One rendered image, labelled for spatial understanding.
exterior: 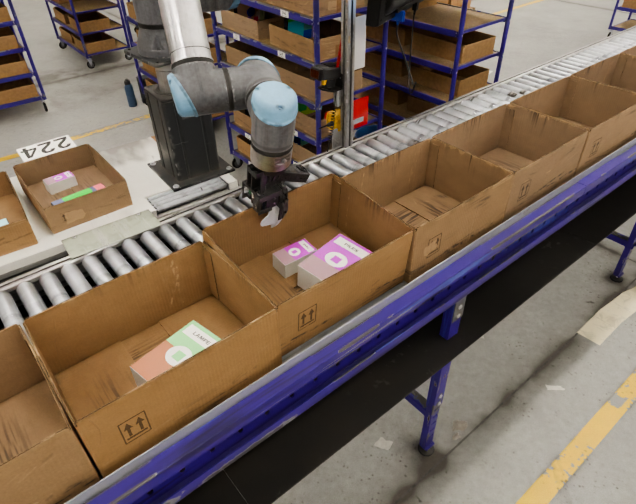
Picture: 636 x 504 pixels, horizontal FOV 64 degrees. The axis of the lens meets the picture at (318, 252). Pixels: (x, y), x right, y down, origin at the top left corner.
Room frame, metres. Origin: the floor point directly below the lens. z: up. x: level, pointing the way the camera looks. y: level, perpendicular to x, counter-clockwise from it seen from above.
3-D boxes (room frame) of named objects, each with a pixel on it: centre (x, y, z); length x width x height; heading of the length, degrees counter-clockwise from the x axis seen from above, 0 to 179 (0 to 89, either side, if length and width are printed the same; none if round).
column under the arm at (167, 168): (1.80, 0.50, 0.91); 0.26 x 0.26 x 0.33; 36
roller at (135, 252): (1.15, 0.47, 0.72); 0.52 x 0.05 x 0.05; 39
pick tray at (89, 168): (1.61, 0.89, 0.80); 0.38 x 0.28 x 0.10; 38
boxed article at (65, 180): (1.67, 0.96, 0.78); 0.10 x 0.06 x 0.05; 131
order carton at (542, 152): (1.42, -0.59, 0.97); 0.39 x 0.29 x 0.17; 129
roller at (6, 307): (0.91, 0.78, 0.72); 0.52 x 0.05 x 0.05; 39
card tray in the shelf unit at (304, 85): (2.72, -0.01, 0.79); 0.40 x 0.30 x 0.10; 40
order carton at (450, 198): (1.18, -0.29, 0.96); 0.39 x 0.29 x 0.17; 129
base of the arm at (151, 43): (1.81, 0.50, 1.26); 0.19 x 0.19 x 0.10
